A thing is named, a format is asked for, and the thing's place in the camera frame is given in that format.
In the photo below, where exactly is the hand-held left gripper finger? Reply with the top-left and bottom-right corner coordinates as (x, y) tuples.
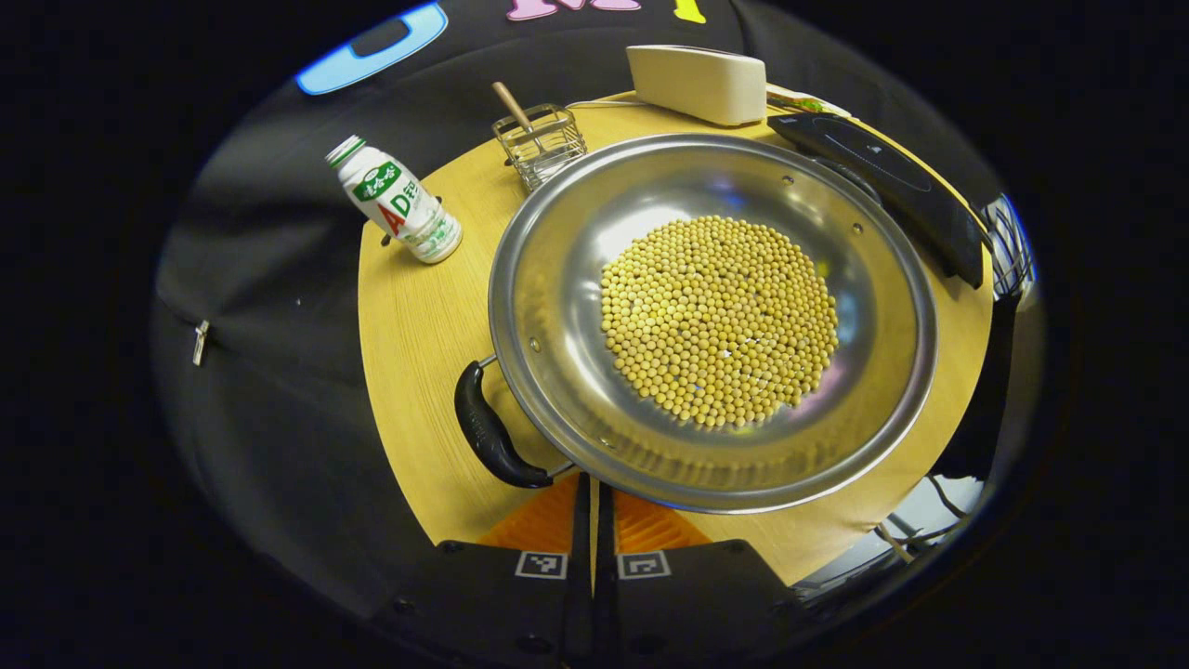
(370, 471), (594, 668)
(594, 481), (811, 668)

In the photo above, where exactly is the stainless steel pot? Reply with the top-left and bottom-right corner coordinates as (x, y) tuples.
(453, 133), (939, 515)

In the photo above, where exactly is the black induction cooktop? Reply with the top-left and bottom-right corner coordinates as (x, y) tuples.
(767, 111), (987, 289)

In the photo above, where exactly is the pile of soybeans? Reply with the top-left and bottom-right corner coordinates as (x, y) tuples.
(599, 216), (840, 428)

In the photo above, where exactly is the black backdrop cloth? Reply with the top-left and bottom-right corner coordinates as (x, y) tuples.
(153, 0), (1004, 623)

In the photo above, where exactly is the white green drink bottle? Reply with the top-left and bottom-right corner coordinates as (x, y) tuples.
(325, 135), (464, 266)

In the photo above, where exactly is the wooden stick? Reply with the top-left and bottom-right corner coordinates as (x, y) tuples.
(491, 81), (536, 133)

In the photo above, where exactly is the white toaster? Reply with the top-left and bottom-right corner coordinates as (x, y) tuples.
(626, 45), (768, 127)

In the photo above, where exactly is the sandwich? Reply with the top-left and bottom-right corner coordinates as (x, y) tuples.
(767, 85), (851, 118)

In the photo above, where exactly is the grey ribbed object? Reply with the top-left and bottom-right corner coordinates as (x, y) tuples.
(983, 193), (1038, 300)

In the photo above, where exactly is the metal wire basket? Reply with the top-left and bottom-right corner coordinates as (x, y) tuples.
(492, 102), (588, 192)

